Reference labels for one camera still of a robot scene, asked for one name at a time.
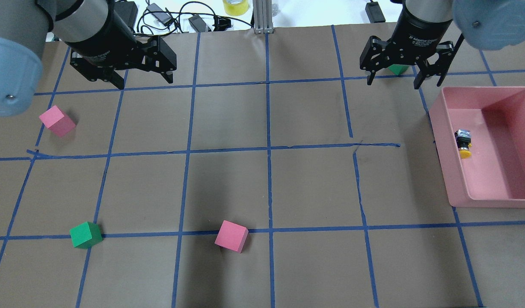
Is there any yellow tape roll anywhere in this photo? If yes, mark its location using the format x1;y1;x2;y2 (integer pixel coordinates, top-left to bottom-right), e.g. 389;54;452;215
222;0;249;16

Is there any pink cube centre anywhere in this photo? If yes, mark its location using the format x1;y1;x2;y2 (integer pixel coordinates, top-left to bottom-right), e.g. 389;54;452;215
214;220;249;253

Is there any aluminium frame post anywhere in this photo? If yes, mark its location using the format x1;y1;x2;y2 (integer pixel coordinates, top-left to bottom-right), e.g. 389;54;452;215
252;0;274;34

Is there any green cube near bin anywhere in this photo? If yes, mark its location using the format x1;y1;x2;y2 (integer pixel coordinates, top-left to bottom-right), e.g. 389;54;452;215
387;64;410;76

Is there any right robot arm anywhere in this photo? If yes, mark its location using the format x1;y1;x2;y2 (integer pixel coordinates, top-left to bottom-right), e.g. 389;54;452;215
359;0;525;89

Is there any green cube front left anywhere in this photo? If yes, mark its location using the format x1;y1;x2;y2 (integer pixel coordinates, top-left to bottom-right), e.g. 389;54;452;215
69;222;103;249

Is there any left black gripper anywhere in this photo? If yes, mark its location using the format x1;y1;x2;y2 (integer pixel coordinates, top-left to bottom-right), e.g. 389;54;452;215
63;4;178;90

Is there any yellow push button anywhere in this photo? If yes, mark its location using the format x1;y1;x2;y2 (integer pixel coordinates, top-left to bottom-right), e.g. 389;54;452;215
454;129;472;159

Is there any black power adapter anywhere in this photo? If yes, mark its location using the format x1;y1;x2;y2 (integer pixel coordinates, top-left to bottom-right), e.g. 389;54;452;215
188;14;212;33

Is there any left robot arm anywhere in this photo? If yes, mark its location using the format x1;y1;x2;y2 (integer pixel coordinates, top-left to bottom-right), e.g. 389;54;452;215
0;0;178;117

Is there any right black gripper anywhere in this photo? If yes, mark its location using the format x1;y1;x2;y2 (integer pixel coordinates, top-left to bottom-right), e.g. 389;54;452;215
359;4;464;90

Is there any pink cube near left arm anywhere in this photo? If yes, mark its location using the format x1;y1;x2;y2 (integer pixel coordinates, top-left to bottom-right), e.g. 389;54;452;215
38;106;77;138

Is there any pink plastic bin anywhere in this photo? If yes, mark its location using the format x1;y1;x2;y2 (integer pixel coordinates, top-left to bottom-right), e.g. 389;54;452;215
429;86;525;208

